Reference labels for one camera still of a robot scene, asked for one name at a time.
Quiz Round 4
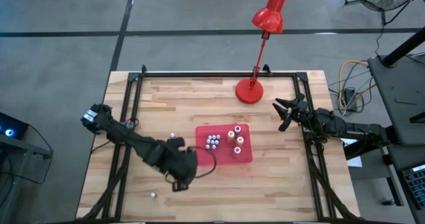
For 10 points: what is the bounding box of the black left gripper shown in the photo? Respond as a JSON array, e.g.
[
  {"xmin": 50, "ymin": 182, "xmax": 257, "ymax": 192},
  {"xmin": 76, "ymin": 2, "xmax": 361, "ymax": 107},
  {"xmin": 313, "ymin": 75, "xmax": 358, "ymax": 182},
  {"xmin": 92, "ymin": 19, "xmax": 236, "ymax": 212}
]
[{"xmin": 155, "ymin": 137, "xmax": 199, "ymax": 192}]

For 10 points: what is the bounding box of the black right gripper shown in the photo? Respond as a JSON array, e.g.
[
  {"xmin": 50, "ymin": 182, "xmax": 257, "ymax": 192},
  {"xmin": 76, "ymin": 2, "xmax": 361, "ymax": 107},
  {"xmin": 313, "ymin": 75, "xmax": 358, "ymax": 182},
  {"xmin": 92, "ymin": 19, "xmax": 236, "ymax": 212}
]
[{"xmin": 272, "ymin": 92, "xmax": 313, "ymax": 132}]

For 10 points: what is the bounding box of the red desk lamp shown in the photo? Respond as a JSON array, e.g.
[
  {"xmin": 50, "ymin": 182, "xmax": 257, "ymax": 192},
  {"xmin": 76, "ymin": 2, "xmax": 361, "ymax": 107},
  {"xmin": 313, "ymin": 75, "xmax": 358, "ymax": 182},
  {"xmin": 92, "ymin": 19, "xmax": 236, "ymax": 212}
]
[{"xmin": 234, "ymin": 0, "xmax": 288, "ymax": 105}]

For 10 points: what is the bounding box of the pink translucent plastic bin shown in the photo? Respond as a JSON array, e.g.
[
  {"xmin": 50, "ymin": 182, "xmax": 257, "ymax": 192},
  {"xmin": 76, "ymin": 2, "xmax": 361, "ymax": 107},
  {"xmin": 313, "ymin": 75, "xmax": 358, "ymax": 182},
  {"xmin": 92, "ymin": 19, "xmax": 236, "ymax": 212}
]
[{"xmin": 195, "ymin": 123, "xmax": 254, "ymax": 167}]

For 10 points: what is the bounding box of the black power strip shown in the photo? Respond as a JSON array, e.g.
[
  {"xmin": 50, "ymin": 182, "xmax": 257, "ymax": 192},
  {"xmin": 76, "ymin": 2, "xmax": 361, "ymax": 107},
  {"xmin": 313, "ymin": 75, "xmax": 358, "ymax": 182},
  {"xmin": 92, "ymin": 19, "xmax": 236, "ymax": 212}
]
[{"xmin": 343, "ymin": 87, "xmax": 356, "ymax": 107}]

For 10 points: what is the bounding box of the white paper sheet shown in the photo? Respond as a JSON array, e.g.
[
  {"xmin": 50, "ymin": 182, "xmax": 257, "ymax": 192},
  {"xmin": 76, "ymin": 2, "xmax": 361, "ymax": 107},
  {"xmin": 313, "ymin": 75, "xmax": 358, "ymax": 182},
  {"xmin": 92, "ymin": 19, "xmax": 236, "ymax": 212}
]
[{"xmin": 347, "ymin": 156, "xmax": 363, "ymax": 168}]

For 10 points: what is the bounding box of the black side table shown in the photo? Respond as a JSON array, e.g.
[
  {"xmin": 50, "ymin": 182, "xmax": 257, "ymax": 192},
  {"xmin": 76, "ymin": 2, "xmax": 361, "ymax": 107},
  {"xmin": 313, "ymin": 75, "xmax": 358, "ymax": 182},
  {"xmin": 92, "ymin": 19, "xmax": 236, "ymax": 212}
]
[{"xmin": 367, "ymin": 54, "xmax": 425, "ymax": 146}]

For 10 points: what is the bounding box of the black keyboard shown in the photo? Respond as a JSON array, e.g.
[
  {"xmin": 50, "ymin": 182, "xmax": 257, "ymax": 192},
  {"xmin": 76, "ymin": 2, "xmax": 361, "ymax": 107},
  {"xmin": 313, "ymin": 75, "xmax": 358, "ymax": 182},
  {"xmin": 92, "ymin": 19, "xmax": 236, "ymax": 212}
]
[{"xmin": 400, "ymin": 165, "xmax": 425, "ymax": 210}]

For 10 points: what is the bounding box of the black computer with blue light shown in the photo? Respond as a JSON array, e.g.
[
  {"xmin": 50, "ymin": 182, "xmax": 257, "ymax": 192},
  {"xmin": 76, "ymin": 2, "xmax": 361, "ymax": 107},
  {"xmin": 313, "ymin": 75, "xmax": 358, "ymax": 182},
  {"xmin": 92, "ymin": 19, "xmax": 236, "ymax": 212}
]
[{"xmin": 0, "ymin": 112, "xmax": 29, "ymax": 140}]

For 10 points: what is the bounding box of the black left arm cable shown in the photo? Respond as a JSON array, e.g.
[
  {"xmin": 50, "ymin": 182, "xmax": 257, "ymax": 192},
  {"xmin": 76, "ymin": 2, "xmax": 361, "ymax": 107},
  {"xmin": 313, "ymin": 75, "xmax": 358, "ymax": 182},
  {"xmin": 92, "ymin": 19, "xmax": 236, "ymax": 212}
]
[{"xmin": 165, "ymin": 146, "xmax": 217, "ymax": 185}]

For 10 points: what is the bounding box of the yellow cable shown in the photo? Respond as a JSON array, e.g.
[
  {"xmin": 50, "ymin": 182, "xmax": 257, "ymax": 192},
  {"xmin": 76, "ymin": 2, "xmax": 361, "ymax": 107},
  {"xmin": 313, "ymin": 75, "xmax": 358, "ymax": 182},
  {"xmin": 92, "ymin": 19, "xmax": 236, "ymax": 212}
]
[{"xmin": 338, "ymin": 59, "xmax": 378, "ymax": 112}]

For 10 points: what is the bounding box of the black aluminium table frame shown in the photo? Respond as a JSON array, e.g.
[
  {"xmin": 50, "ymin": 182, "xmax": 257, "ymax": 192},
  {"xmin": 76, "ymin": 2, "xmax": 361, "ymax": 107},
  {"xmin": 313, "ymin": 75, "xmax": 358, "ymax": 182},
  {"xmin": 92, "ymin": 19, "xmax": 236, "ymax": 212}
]
[{"xmin": 78, "ymin": 64, "xmax": 361, "ymax": 223}]

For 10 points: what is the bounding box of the black post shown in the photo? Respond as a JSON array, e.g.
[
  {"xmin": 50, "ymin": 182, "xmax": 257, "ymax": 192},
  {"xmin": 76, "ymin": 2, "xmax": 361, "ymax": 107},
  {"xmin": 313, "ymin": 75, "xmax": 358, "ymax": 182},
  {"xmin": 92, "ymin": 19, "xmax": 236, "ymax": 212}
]
[{"xmin": 381, "ymin": 27, "xmax": 425, "ymax": 68}]

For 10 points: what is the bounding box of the black stand frame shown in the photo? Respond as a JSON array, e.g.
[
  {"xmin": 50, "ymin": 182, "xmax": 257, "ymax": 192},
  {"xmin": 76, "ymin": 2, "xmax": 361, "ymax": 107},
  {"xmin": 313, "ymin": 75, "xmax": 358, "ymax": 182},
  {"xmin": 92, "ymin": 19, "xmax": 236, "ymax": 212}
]
[{"xmin": 0, "ymin": 134, "xmax": 54, "ymax": 224}]

